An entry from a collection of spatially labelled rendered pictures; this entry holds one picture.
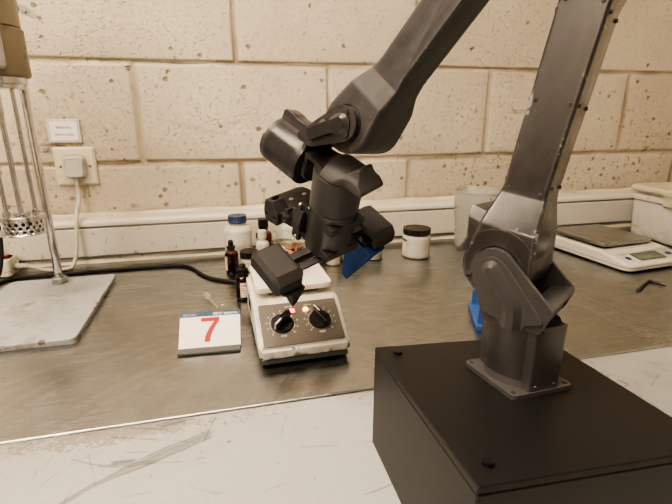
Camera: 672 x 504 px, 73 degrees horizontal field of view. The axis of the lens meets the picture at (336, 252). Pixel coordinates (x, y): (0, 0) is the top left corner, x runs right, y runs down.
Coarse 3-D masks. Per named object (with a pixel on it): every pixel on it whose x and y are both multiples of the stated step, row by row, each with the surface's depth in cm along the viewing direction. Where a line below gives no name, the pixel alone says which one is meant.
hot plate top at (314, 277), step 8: (304, 272) 74; (312, 272) 74; (320, 272) 74; (256, 280) 71; (304, 280) 71; (312, 280) 71; (320, 280) 71; (328, 280) 71; (256, 288) 68; (264, 288) 67; (312, 288) 69
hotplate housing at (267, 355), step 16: (320, 288) 72; (256, 304) 67; (336, 304) 69; (256, 320) 65; (256, 336) 65; (272, 352) 62; (288, 352) 63; (304, 352) 63; (320, 352) 65; (336, 352) 65
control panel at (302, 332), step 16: (272, 304) 67; (288, 304) 68; (304, 304) 68; (320, 304) 68; (304, 320) 66; (336, 320) 67; (272, 336) 63; (288, 336) 64; (304, 336) 64; (320, 336) 64; (336, 336) 65
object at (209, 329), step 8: (184, 320) 69; (192, 320) 70; (200, 320) 70; (208, 320) 70; (216, 320) 70; (224, 320) 70; (232, 320) 70; (184, 328) 69; (192, 328) 69; (200, 328) 69; (208, 328) 69; (216, 328) 69; (224, 328) 69; (232, 328) 70; (184, 336) 68; (192, 336) 68; (200, 336) 68; (208, 336) 68; (216, 336) 69; (224, 336) 69; (232, 336) 69; (184, 344) 67
